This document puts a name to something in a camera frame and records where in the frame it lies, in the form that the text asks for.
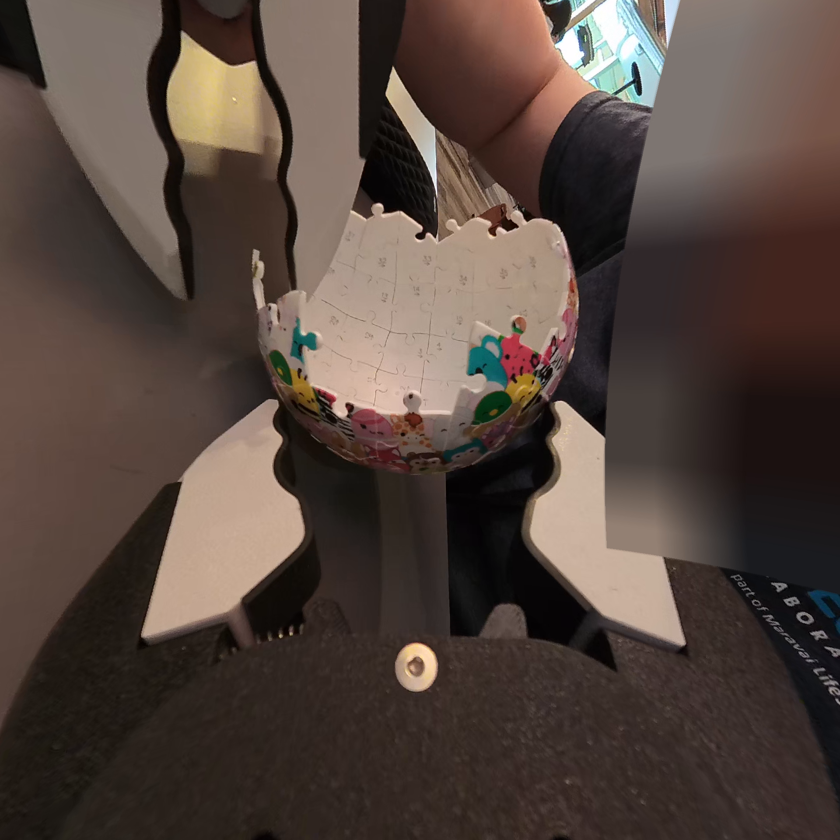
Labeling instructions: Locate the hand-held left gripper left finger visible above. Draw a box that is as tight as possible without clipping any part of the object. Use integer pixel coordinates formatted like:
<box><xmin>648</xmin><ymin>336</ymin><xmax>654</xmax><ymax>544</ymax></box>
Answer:
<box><xmin>141</xmin><ymin>399</ymin><xmax>316</xmax><ymax>648</ymax></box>

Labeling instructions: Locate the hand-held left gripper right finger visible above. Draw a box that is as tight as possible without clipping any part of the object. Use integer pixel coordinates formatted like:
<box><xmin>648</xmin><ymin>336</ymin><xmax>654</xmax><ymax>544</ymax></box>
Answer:
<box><xmin>524</xmin><ymin>400</ymin><xmax>688</xmax><ymax>651</ymax></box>

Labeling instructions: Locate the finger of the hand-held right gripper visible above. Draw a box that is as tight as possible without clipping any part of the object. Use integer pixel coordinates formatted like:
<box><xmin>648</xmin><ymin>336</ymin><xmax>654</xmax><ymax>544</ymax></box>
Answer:
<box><xmin>25</xmin><ymin>0</ymin><xmax>196</xmax><ymax>303</ymax></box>
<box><xmin>251</xmin><ymin>0</ymin><xmax>368</xmax><ymax>294</ymax></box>

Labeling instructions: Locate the partly built puzzle ball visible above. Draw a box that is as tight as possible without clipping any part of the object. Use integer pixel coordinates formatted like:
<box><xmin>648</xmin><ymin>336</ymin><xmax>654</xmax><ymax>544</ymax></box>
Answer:
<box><xmin>251</xmin><ymin>203</ymin><xmax>581</xmax><ymax>476</ymax></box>

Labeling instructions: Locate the person's right forearm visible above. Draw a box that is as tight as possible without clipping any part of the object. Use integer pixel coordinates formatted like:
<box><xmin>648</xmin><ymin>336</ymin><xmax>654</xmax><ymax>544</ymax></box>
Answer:
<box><xmin>392</xmin><ymin>0</ymin><xmax>586</xmax><ymax>193</ymax></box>

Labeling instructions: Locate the black cushioned pad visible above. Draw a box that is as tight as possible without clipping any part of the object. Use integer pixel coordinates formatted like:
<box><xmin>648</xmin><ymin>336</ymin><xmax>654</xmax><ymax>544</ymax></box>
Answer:
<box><xmin>358</xmin><ymin>97</ymin><xmax>438</xmax><ymax>232</ymax></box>

